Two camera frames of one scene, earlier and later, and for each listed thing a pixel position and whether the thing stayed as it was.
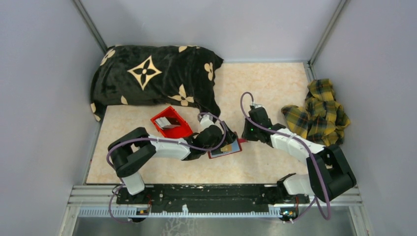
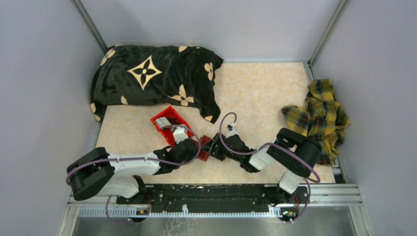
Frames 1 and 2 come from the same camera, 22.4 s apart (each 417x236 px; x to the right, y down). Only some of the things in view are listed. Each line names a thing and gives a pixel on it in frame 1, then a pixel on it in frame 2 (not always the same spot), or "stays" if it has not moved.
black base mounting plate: [214, 197] stays
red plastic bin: [183, 131] stays
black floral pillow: [164, 75] stays
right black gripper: [246, 134] -> [216, 152]
